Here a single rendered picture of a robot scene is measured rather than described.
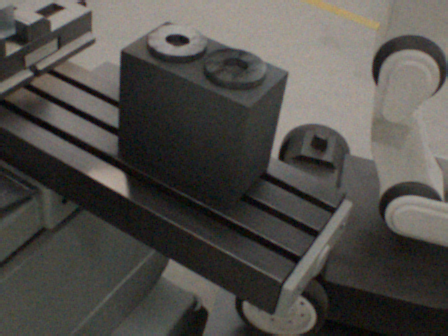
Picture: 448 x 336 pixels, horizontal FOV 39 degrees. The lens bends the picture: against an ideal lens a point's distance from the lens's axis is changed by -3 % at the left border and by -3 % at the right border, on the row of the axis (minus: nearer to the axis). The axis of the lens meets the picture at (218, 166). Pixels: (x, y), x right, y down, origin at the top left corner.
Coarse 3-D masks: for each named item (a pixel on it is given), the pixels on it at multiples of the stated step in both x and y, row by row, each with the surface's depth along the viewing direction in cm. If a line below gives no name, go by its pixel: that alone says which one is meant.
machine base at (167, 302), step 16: (160, 288) 177; (176, 288) 178; (144, 304) 173; (160, 304) 173; (176, 304) 174; (192, 304) 175; (128, 320) 168; (144, 320) 169; (160, 320) 169; (176, 320) 170; (192, 320) 176
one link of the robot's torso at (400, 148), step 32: (384, 64) 118; (416, 64) 116; (384, 96) 121; (416, 96) 119; (384, 128) 128; (416, 128) 129; (384, 160) 136; (416, 160) 134; (384, 192) 141; (416, 192) 137
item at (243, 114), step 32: (160, 32) 96; (192, 32) 97; (128, 64) 94; (160, 64) 92; (192, 64) 93; (224, 64) 93; (256, 64) 92; (128, 96) 98; (160, 96) 94; (192, 96) 91; (224, 96) 88; (256, 96) 88; (128, 128) 102; (160, 128) 98; (192, 128) 94; (224, 128) 91; (256, 128) 92; (160, 160) 101; (192, 160) 97; (224, 160) 94; (256, 160) 99; (224, 192) 97
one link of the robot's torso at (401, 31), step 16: (400, 0) 114; (416, 0) 113; (432, 0) 112; (400, 16) 116; (416, 16) 115; (432, 16) 114; (384, 32) 120; (400, 32) 118; (416, 32) 117; (432, 32) 116; (384, 48) 119; (400, 48) 117; (416, 48) 116; (432, 48) 116
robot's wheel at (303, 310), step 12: (312, 288) 134; (240, 300) 139; (300, 300) 137; (312, 300) 134; (324, 300) 136; (240, 312) 142; (252, 312) 143; (264, 312) 143; (288, 312) 141; (300, 312) 140; (312, 312) 136; (324, 312) 136; (252, 324) 143; (264, 324) 144; (276, 324) 144; (288, 324) 143; (300, 324) 142; (312, 324) 138
